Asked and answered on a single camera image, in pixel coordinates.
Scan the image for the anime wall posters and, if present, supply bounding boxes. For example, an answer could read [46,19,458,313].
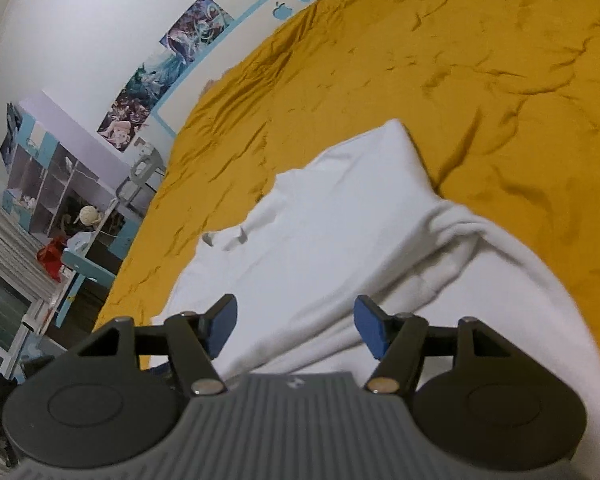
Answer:
[97,0,233,152]

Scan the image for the red bag on desk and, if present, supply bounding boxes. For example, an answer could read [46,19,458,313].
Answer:
[36,236,67,283]

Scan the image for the grey metal folding stool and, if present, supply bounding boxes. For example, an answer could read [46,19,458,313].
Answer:
[116,148,166,216]

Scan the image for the lilac blue bookshelf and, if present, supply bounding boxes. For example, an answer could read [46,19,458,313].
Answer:
[0,92,131,245]

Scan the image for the white Nevada sweatshirt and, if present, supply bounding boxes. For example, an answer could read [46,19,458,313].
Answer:
[156,119,600,479]

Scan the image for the white blue desk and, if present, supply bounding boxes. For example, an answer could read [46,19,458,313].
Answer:
[9,238,131,380]

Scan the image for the cream knitted hat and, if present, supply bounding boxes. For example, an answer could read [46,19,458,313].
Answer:
[76,205,102,226]

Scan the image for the white blue apple headboard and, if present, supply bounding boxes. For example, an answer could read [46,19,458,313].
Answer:
[143,0,315,143]

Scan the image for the blue wooden chair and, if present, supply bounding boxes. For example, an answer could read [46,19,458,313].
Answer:
[55,249,116,328]

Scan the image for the window with white frame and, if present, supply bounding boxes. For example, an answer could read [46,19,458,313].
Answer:
[0,205,56,367]

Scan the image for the mustard yellow quilted bedspread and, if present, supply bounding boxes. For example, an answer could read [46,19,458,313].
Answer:
[98,0,600,348]

